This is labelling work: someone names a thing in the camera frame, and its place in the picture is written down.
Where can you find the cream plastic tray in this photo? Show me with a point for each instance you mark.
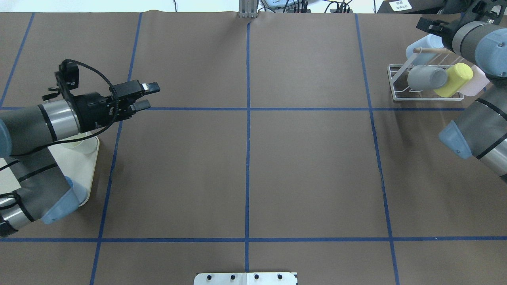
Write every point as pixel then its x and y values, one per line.
pixel 79 166

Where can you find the white wire cup rack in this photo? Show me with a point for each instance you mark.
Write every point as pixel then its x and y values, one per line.
pixel 397 74

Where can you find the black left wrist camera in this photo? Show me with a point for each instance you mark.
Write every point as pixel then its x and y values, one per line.
pixel 67 78

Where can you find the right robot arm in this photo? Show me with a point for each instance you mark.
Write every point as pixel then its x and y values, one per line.
pixel 480 130

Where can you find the grey plastic cup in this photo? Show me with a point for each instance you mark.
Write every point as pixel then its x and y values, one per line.
pixel 425 77

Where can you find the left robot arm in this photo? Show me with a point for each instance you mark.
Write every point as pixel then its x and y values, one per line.
pixel 44 125

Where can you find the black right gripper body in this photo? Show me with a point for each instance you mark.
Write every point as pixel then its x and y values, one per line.
pixel 446 33

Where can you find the pink plastic cup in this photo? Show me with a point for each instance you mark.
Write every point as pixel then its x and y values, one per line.
pixel 474 86

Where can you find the pale green plastic cup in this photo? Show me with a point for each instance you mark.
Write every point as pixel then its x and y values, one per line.
pixel 86 146

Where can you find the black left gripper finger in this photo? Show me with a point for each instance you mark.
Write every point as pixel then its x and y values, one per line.
pixel 140 105
pixel 150 88

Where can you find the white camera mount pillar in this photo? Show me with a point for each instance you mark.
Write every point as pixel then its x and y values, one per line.
pixel 247 278

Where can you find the yellow plastic cup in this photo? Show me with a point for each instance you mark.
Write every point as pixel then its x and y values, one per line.
pixel 458 75

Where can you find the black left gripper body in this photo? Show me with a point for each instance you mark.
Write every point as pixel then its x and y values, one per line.
pixel 93 109

